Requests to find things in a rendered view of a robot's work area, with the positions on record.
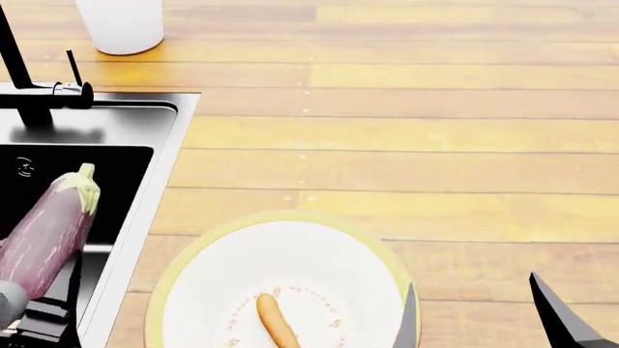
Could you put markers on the black kitchen faucet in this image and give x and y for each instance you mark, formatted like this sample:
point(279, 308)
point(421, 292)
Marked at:
point(29, 101)

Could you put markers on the white plate with yellow rim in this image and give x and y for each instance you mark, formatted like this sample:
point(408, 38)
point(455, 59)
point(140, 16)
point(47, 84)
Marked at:
point(300, 261)

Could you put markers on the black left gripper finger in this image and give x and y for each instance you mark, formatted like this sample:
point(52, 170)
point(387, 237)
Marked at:
point(72, 286)

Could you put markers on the white cylindrical container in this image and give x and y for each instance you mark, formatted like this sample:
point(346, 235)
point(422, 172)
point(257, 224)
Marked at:
point(123, 25)

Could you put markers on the purple striped eggplant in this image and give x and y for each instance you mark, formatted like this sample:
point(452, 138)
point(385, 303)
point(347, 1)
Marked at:
point(48, 232)

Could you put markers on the orange carrot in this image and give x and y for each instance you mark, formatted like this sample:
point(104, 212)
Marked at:
point(273, 319)

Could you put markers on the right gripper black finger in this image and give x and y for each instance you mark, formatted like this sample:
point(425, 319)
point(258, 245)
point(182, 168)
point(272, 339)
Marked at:
point(410, 319)
point(561, 319)

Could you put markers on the black kitchen sink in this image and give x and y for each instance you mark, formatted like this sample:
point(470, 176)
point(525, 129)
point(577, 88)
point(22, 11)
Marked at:
point(145, 152)

